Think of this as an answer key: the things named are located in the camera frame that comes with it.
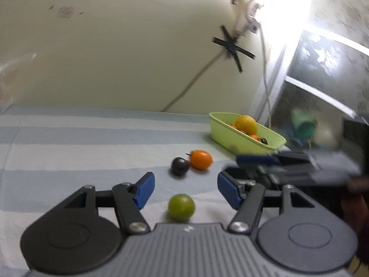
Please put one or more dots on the window frame with glass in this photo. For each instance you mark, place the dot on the window frame with glass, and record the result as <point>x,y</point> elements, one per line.
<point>318,79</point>

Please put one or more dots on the black tape cross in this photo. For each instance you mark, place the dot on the black tape cross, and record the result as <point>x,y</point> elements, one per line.
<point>230,44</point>

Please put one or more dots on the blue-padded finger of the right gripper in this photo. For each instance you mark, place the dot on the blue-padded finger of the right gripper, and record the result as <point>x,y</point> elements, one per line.
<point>253,159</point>

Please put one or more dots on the orange mandarin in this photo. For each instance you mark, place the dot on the orange mandarin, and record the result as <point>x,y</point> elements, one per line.
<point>200,160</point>

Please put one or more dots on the green lime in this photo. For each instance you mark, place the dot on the green lime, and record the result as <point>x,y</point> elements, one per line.
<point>181,207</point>

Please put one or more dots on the striped blue white tablecloth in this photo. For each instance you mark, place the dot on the striped blue white tablecloth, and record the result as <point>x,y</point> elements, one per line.
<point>49,153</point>

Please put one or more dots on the white power strip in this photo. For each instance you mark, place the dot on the white power strip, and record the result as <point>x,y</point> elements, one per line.
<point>245,17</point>

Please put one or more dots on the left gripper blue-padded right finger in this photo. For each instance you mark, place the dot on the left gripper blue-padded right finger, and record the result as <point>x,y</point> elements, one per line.
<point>290,229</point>

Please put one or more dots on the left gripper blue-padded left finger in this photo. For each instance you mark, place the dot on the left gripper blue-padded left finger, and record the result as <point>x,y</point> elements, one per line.
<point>86,230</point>

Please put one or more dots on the dark purple plum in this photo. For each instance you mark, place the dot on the dark purple plum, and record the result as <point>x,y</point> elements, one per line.
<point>180,166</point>

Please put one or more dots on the green plastic basket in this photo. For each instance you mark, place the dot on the green plastic basket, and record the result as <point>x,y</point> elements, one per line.
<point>224,133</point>

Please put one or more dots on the large yellow lemon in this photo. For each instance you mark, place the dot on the large yellow lemon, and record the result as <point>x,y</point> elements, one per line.
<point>246,124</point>

